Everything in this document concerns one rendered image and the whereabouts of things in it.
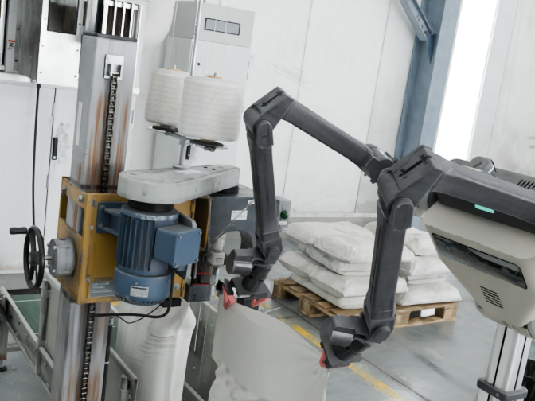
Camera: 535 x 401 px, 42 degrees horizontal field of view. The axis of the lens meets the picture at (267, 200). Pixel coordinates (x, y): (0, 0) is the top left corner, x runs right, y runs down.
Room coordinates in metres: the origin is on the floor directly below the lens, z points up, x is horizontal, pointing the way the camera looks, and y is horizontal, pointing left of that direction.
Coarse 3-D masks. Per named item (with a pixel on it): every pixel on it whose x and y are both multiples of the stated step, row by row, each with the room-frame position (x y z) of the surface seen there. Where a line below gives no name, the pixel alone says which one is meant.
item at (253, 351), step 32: (224, 320) 1.97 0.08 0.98; (256, 320) 1.91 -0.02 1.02; (224, 352) 1.95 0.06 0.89; (256, 352) 1.79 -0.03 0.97; (288, 352) 1.73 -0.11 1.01; (320, 352) 1.67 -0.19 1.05; (224, 384) 1.90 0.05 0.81; (256, 384) 1.78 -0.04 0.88; (288, 384) 1.72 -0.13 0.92; (320, 384) 1.65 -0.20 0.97
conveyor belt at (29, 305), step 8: (16, 296) 3.45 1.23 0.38; (24, 296) 3.46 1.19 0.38; (32, 296) 3.48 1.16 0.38; (40, 296) 3.49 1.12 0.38; (16, 304) 3.34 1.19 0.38; (24, 304) 3.35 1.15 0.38; (32, 304) 3.37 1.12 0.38; (40, 304) 3.38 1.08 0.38; (24, 312) 3.25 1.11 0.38; (32, 312) 3.27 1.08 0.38; (32, 320) 3.17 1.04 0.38; (32, 328) 3.08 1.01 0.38; (112, 328) 3.21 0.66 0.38; (112, 336) 3.12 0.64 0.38; (112, 344) 3.03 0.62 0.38
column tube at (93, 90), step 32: (96, 64) 1.87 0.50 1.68; (128, 64) 1.92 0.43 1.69; (96, 96) 1.87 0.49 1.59; (128, 96) 1.92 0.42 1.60; (96, 128) 1.88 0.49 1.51; (128, 128) 1.93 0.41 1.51; (96, 160) 1.88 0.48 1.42; (96, 192) 1.89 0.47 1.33; (64, 320) 1.89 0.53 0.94; (96, 320) 1.91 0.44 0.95; (64, 352) 1.87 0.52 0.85; (96, 352) 1.91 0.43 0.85; (64, 384) 1.87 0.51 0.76; (96, 384) 1.92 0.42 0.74
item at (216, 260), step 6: (222, 240) 1.99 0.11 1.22; (210, 246) 2.01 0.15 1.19; (216, 246) 1.99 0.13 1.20; (222, 246) 2.00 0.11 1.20; (216, 252) 1.98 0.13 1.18; (222, 252) 1.99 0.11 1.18; (210, 258) 1.99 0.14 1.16; (216, 258) 1.98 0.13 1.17; (222, 258) 1.99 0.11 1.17; (210, 264) 1.99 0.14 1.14; (216, 264) 1.98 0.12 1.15; (222, 264) 1.99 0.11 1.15
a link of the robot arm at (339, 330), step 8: (328, 320) 1.53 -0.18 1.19; (336, 320) 1.51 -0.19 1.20; (344, 320) 1.52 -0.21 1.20; (352, 320) 1.53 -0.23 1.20; (360, 320) 1.54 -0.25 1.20; (320, 328) 1.54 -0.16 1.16; (328, 328) 1.52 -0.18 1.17; (336, 328) 1.49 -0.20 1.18; (344, 328) 1.50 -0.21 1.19; (352, 328) 1.50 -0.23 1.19; (360, 328) 1.52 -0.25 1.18; (384, 328) 1.48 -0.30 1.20; (320, 336) 1.53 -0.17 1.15; (328, 336) 1.50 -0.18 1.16; (336, 336) 1.50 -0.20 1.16; (344, 336) 1.51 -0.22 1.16; (352, 336) 1.51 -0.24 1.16; (368, 336) 1.51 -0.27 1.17; (376, 336) 1.49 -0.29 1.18; (384, 336) 1.49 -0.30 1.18; (336, 344) 1.51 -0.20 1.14; (344, 344) 1.51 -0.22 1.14
